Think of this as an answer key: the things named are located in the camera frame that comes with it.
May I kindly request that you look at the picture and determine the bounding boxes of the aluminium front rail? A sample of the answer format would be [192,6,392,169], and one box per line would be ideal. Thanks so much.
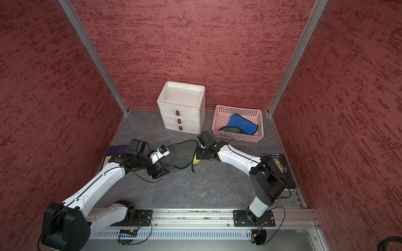
[109,207,320,230]

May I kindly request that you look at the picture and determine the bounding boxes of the purple book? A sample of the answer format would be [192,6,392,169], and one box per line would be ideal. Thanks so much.
[101,145,128,168]

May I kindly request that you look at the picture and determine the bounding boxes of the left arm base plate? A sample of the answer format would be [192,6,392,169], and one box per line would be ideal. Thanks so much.
[118,209,152,228]

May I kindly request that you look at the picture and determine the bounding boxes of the pink plastic basket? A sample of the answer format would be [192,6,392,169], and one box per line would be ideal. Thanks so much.
[212,105,264,143]

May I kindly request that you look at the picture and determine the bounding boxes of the blue grey dishcloth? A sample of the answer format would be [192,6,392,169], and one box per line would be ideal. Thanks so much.
[220,114,259,136]

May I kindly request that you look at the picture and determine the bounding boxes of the right corner aluminium post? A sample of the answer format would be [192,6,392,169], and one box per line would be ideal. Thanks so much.
[268,0,328,117]

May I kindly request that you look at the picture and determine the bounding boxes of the yellow grey dishcloth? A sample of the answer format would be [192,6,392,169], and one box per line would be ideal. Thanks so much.
[159,139,198,173]

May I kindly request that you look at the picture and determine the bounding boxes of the left base cable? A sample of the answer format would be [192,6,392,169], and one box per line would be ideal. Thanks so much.
[116,216,153,246]

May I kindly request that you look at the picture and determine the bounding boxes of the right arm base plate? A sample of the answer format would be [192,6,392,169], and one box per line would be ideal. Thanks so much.
[233,210,276,227]

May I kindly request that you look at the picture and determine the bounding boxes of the base cable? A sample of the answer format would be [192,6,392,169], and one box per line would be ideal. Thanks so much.
[116,216,153,246]
[250,205,290,246]

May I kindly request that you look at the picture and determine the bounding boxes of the corner aluminium post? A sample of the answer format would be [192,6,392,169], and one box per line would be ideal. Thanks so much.
[268,0,328,117]
[58,0,129,116]

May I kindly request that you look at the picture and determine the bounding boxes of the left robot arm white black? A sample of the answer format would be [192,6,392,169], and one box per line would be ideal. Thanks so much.
[37,139,170,251]

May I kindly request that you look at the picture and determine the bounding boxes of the black hose bottom right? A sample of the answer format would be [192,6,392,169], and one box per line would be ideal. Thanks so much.
[377,236,402,251]

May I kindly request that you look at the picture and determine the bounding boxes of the left corner aluminium post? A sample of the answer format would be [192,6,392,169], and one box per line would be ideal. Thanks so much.
[58,0,129,116]

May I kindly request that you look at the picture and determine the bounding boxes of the white three-drawer storage unit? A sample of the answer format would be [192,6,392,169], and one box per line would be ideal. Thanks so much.
[157,81,205,134]

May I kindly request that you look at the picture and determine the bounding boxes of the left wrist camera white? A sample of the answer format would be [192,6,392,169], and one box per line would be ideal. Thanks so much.
[149,145,170,164]

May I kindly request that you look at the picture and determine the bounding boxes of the black book gold print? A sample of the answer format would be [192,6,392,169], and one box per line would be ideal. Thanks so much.
[260,153,297,189]

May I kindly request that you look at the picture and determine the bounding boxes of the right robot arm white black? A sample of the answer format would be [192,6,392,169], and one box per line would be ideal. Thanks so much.
[195,141,288,224]

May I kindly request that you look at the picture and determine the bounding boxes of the right base cable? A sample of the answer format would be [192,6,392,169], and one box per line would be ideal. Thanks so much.
[250,205,290,246]

